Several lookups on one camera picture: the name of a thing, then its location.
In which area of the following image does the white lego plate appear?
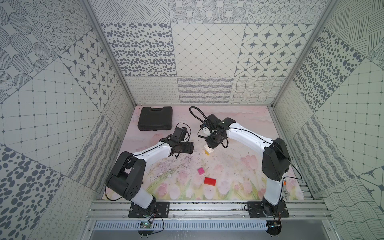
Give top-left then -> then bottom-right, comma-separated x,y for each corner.
204,145 -> 214,154

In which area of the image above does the pink lego brick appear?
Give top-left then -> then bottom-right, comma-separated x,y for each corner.
198,168 -> 205,175

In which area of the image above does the red lego brick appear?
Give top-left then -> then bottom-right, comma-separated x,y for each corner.
204,177 -> 216,186

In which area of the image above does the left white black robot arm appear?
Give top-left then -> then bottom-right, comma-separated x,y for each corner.
106,127 -> 194,215

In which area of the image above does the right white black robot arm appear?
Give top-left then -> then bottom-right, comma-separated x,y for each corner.
198,114 -> 291,216

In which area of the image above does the black plastic tool case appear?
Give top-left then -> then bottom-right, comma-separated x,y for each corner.
138,107 -> 173,131

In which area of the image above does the pink floral table mat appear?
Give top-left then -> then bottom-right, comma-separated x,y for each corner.
101,105 -> 304,201

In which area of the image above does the left green circuit board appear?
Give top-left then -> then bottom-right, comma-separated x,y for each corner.
138,221 -> 154,237

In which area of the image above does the right black round controller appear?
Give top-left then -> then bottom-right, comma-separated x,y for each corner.
266,221 -> 282,236

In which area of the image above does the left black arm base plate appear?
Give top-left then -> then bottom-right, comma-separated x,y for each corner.
128,201 -> 170,218

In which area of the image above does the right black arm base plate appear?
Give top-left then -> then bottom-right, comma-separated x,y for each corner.
245,201 -> 290,218

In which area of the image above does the orange handled utility knife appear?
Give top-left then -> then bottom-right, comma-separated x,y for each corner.
282,180 -> 287,195

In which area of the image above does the aluminium extrusion rail frame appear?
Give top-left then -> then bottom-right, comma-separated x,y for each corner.
85,184 -> 331,221

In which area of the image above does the white slotted cable duct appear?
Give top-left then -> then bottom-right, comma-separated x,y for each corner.
94,220 -> 267,231

